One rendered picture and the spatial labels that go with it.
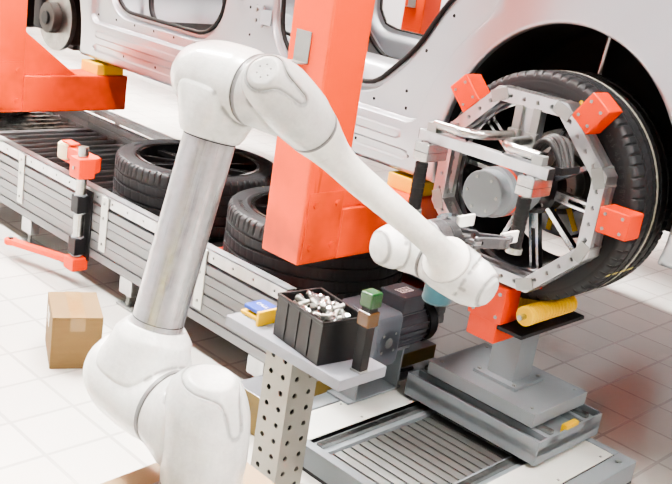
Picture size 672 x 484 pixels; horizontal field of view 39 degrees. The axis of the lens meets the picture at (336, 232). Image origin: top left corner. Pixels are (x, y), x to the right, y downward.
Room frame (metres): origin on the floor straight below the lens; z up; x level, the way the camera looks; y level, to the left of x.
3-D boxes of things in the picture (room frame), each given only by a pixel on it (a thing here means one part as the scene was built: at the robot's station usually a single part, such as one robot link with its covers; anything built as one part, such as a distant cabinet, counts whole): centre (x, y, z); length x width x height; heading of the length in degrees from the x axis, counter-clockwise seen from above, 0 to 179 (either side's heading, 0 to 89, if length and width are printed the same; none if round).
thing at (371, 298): (2.14, -0.11, 0.64); 0.04 x 0.04 x 0.04; 48
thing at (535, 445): (2.75, -0.60, 0.13); 0.50 x 0.36 x 0.10; 48
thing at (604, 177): (2.63, -0.49, 0.85); 0.54 x 0.07 x 0.54; 48
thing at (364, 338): (2.14, -0.11, 0.55); 0.03 x 0.03 x 0.21; 48
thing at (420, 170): (2.57, -0.20, 0.83); 0.04 x 0.04 x 0.16
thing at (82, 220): (3.50, 0.99, 0.30); 0.09 x 0.05 x 0.50; 48
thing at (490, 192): (2.58, -0.44, 0.85); 0.21 x 0.14 x 0.14; 138
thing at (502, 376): (2.76, -0.60, 0.32); 0.40 x 0.30 x 0.28; 48
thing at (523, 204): (2.34, -0.45, 0.83); 0.04 x 0.04 x 0.16
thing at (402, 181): (3.11, -0.24, 0.71); 0.14 x 0.14 x 0.05; 48
